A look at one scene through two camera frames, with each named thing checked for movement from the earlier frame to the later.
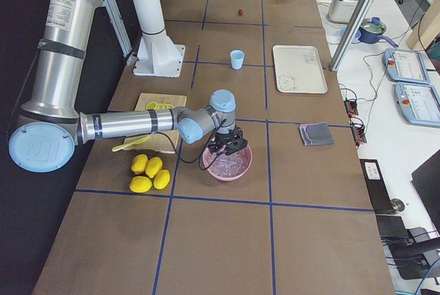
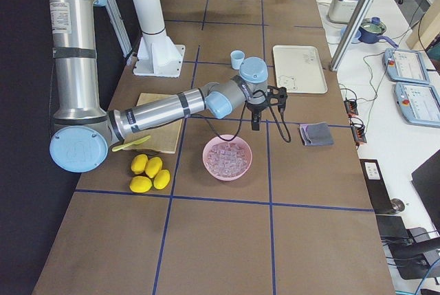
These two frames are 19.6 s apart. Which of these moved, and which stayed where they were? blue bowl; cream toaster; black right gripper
Moved: black right gripper
Stayed: cream toaster; blue bowl
